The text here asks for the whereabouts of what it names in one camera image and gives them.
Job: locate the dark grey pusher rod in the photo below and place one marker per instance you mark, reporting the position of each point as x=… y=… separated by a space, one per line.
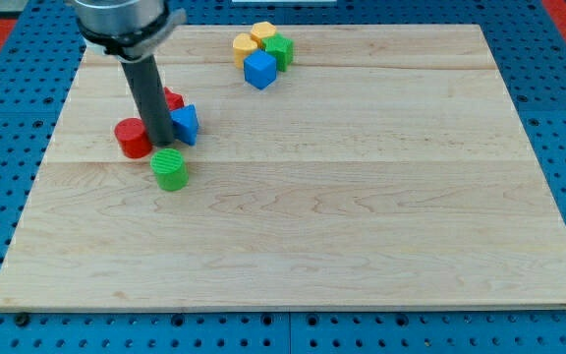
x=148 y=93

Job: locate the blue triangle block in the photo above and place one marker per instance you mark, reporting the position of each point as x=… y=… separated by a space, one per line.
x=185 y=124

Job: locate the red star block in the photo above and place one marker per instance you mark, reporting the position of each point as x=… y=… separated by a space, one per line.
x=174 y=100

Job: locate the red cylinder block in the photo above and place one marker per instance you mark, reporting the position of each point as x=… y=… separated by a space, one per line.
x=132 y=138

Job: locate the green cylinder block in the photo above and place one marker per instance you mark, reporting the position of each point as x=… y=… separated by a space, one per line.
x=169 y=169

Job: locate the yellow heart block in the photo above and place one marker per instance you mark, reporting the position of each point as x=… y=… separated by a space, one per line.
x=243 y=46

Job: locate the blue cube block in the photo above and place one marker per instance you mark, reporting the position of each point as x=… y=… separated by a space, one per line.
x=260 y=69

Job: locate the yellow hexagon block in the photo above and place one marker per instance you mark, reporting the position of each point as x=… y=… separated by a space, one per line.
x=261 y=31

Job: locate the green star block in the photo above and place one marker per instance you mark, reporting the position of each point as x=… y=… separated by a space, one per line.
x=282 y=49

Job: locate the light wooden board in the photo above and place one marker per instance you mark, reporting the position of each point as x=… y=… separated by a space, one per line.
x=386 y=170

